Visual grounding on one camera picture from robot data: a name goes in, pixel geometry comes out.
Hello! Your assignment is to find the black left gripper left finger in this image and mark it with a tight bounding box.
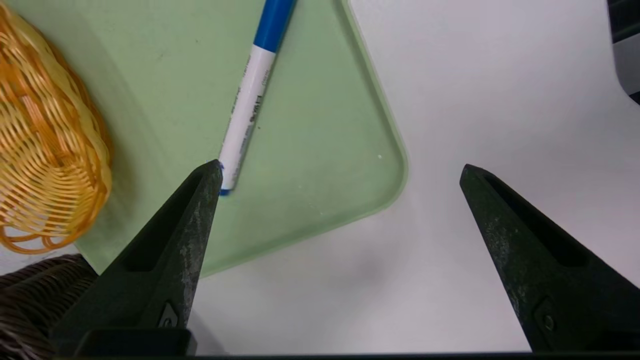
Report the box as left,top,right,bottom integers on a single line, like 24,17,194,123
49,160,223,354

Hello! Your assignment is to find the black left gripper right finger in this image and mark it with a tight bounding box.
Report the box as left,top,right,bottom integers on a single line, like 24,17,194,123
460,164,640,360

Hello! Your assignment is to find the dark brown wicker basket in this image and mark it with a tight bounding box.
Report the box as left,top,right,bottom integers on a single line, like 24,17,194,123
0,254,101,360

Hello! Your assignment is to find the small yellow oval wicker basket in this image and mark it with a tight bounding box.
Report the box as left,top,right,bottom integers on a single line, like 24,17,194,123
0,2,113,255

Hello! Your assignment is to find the blue and white marker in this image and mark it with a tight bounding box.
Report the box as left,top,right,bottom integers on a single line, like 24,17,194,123
218,0,298,196

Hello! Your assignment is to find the light green plastic tray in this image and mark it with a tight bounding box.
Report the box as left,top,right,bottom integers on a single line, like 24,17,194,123
5,0,408,278

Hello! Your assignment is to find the black grey robot chassis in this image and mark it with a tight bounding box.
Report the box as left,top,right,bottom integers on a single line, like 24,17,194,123
607,0,640,106

